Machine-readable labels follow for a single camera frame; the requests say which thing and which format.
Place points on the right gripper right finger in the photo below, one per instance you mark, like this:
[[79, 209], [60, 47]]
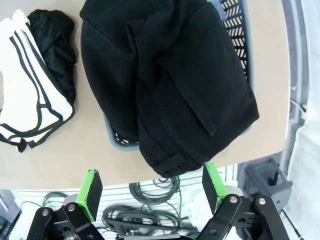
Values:
[[213, 190]]

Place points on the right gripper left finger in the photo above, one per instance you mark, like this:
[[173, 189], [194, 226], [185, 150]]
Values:
[[91, 197]]

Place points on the black trousers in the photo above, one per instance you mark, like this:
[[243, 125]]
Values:
[[175, 87]]

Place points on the white shorts with black stripes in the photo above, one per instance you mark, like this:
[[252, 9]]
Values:
[[25, 75]]

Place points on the thin black garment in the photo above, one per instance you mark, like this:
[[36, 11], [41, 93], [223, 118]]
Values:
[[57, 50]]

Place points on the blue denim jeans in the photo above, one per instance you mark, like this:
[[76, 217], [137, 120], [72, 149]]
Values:
[[220, 11]]

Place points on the grey mounting block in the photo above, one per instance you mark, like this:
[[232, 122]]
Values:
[[267, 182]]

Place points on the grey plastic mesh basket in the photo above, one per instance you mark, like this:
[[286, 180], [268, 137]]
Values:
[[125, 147]]

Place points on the white slotted base plate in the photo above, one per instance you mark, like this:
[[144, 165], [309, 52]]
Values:
[[117, 190]]

